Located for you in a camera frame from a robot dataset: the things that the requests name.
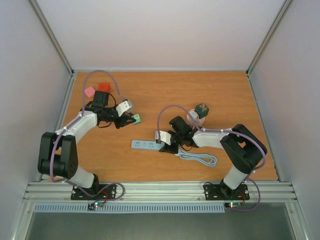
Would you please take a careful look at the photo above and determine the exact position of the green small plug charger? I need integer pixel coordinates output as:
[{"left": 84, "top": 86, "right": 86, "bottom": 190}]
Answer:
[{"left": 131, "top": 114, "right": 141, "bottom": 125}]

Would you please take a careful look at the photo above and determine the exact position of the light blue power strip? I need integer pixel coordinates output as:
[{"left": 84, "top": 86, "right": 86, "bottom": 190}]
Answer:
[{"left": 131, "top": 140, "right": 165, "bottom": 151}]

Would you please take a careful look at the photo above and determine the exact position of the red cube plug adapter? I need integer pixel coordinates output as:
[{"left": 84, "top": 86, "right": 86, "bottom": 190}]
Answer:
[{"left": 97, "top": 82, "right": 111, "bottom": 93}]

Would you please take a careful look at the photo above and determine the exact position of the dark green patterned cube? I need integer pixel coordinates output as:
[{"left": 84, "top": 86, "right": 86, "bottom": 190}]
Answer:
[{"left": 194, "top": 102, "right": 209, "bottom": 119}]

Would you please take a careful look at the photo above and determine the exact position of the pink cube plug adapter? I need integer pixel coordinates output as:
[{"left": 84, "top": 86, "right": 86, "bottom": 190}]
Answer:
[{"left": 84, "top": 86, "right": 96, "bottom": 98}]

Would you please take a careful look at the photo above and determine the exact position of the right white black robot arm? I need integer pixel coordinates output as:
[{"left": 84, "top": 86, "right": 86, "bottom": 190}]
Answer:
[{"left": 155, "top": 116, "right": 268, "bottom": 200}]

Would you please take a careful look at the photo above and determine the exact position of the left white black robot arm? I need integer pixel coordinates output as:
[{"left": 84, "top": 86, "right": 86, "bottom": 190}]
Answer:
[{"left": 37, "top": 91, "right": 136, "bottom": 199}]

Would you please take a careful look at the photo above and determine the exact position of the right small circuit board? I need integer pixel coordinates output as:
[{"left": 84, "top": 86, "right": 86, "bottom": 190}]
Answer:
[{"left": 224, "top": 201, "right": 244, "bottom": 209}]

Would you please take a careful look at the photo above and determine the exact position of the small circuit board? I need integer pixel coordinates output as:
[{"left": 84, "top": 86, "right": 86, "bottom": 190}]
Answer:
[
  {"left": 224, "top": 201, "right": 244, "bottom": 209},
  {"left": 87, "top": 202, "right": 104, "bottom": 211}
]

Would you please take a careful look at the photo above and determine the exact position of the left small circuit board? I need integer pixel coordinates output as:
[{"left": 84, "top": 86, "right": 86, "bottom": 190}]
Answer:
[{"left": 87, "top": 202, "right": 104, "bottom": 211}]

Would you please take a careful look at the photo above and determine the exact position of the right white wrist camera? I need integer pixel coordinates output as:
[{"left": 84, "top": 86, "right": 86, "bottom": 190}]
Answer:
[{"left": 154, "top": 130, "right": 172, "bottom": 146}]

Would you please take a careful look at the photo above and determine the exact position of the light blue coiled power cord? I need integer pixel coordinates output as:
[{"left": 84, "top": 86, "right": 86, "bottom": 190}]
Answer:
[{"left": 174, "top": 149, "right": 218, "bottom": 168}]

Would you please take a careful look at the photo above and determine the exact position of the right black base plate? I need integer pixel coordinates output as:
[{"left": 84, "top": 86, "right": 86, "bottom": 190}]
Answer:
[{"left": 202, "top": 181, "right": 250, "bottom": 201}]

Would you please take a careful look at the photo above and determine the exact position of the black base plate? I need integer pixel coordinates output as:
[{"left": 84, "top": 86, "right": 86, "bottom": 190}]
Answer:
[
  {"left": 70, "top": 184, "right": 117, "bottom": 201},
  {"left": 202, "top": 181, "right": 250, "bottom": 201}
]

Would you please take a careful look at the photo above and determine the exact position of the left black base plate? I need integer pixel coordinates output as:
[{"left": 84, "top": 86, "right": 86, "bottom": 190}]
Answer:
[{"left": 70, "top": 184, "right": 117, "bottom": 201}]

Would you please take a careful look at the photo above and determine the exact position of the aluminium front rail frame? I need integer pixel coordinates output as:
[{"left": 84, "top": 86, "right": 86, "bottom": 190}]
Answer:
[{"left": 22, "top": 180, "right": 298, "bottom": 203}]

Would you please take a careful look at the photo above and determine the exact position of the blue slotted cable duct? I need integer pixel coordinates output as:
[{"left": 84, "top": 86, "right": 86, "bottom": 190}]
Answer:
[{"left": 34, "top": 202, "right": 225, "bottom": 214}]

